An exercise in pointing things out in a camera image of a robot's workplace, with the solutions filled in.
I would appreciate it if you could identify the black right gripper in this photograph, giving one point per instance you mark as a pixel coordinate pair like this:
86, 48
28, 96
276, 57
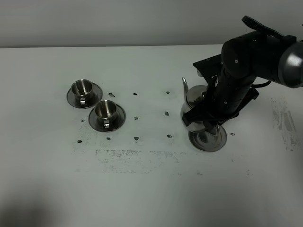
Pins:
224, 96

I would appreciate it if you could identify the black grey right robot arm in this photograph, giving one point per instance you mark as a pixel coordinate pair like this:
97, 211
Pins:
263, 53

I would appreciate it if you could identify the stainless steel teapot tray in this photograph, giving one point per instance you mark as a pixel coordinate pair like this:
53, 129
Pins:
208, 141

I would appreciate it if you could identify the near stainless steel saucer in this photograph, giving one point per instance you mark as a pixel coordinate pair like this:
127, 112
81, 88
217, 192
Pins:
117, 123

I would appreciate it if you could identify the stainless steel saucer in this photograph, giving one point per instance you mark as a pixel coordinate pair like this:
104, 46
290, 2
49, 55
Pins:
117, 123
97, 95

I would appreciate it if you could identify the near stainless steel teacup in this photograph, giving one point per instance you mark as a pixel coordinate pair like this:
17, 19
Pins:
106, 113

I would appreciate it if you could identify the stainless steel teacup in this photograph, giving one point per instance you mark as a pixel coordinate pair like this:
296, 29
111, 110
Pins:
106, 113
83, 91

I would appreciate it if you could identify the far stainless steel saucer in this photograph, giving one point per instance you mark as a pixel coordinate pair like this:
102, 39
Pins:
97, 95

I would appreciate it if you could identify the far stainless steel teacup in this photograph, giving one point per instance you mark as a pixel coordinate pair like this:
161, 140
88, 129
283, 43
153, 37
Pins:
83, 91

